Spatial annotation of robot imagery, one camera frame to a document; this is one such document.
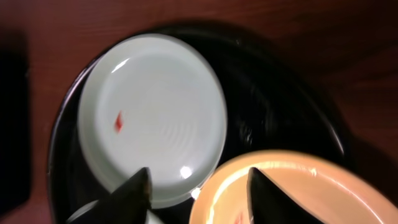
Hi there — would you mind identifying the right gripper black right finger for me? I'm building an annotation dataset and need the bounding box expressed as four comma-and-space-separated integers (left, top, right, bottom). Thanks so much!
247, 167, 322, 224

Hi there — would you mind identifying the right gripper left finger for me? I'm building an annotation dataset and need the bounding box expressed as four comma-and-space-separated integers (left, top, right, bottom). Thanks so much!
71, 167, 152, 224

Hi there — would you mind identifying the light blue plate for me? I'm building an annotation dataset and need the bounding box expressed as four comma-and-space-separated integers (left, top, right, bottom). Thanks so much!
66, 200, 164, 224
78, 34, 228, 208

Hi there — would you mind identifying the yellow plate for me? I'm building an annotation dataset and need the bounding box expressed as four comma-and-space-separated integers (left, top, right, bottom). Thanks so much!
189, 150, 397, 223

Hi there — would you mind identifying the black round tray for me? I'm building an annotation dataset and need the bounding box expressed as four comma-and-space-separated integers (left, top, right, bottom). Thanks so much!
47, 21, 354, 223

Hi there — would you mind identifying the black rectangular tray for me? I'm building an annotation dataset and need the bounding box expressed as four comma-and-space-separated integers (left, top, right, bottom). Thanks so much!
1, 49, 31, 216

